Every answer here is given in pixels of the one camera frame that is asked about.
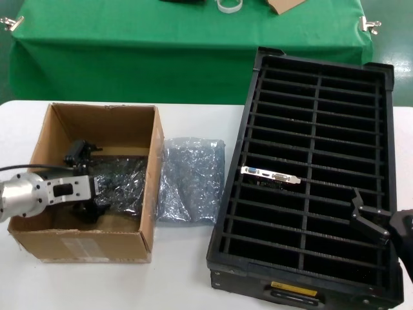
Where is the graphics card with silver bracket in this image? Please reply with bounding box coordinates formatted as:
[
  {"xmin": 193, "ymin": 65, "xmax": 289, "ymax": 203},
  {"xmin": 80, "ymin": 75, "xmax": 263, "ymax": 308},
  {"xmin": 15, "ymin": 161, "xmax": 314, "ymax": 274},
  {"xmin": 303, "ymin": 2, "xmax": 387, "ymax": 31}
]
[{"xmin": 241, "ymin": 165, "xmax": 301, "ymax": 191}]

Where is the thin left camera cable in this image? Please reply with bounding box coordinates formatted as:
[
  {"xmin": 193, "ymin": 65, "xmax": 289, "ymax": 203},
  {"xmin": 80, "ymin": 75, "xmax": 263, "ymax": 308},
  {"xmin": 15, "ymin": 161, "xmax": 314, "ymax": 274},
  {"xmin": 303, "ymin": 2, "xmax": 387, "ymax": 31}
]
[{"xmin": 0, "ymin": 163, "xmax": 77, "ymax": 172}]

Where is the clear tape ring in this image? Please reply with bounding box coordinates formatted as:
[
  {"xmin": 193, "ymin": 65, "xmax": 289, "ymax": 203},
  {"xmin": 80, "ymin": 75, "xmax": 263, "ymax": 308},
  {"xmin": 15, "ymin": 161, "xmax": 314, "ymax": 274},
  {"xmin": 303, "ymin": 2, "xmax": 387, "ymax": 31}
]
[{"xmin": 216, "ymin": 0, "xmax": 243, "ymax": 14}]

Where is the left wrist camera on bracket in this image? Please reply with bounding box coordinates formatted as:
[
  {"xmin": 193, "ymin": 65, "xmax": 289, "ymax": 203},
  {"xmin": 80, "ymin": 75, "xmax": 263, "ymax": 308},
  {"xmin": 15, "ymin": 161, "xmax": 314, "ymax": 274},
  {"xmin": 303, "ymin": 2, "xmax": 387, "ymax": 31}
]
[{"xmin": 45, "ymin": 176, "xmax": 109, "ymax": 208}]

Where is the green tablecloth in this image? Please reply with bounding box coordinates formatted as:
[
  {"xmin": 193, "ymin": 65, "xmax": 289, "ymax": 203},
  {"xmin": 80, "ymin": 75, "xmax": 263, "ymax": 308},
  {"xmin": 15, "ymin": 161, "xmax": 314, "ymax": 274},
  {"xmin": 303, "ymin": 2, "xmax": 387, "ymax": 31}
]
[{"xmin": 8, "ymin": 0, "xmax": 374, "ymax": 106}]

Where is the black slotted storage container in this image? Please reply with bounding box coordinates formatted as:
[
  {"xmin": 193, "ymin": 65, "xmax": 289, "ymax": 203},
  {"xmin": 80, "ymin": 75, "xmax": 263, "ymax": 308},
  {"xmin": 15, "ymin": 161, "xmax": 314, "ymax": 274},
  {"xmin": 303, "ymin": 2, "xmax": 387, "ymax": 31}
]
[{"xmin": 206, "ymin": 46, "xmax": 406, "ymax": 310}]

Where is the small flat cardboard box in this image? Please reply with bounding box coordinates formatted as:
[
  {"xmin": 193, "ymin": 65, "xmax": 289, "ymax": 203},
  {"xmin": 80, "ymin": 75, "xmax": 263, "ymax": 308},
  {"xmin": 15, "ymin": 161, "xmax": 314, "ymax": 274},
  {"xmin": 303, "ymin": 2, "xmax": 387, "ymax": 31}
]
[{"xmin": 266, "ymin": 0, "xmax": 307, "ymax": 16}]

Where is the large open cardboard box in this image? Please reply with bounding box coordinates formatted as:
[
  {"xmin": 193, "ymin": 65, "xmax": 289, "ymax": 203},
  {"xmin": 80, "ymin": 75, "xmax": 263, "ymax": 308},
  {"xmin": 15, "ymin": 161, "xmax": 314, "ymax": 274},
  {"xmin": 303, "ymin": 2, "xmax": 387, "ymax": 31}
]
[{"xmin": 8, "ymin": 102, "xmax": 165, "ymax": 264}]

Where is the silver binder clip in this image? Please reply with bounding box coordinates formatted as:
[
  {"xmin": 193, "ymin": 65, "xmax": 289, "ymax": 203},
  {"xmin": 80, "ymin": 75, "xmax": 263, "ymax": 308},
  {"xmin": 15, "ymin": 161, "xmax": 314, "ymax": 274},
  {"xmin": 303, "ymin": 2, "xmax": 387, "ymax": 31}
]
[
  {"xmin": 0, "ymin": 15, "xmax": 25, "ymax": 32},
  {"xmin": 359, "ymin": 15, "xmax": 382, "ymax": 36}
]

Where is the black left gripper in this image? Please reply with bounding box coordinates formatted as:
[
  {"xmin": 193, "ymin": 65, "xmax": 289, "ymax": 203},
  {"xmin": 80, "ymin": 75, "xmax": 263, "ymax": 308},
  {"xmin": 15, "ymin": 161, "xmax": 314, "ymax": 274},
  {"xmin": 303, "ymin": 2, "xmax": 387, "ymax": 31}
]
[{"xmin": 40, "ymin": 139, "xmax": 107, "ymax": 225}]

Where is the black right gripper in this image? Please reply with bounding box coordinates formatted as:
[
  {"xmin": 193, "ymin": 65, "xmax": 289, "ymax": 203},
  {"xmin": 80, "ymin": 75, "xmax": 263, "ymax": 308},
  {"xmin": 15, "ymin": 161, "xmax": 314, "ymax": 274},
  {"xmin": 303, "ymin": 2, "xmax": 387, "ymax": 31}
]
[{"xmin": 350, "ymin": 188, "xmax": 413, "ymax": 278}]

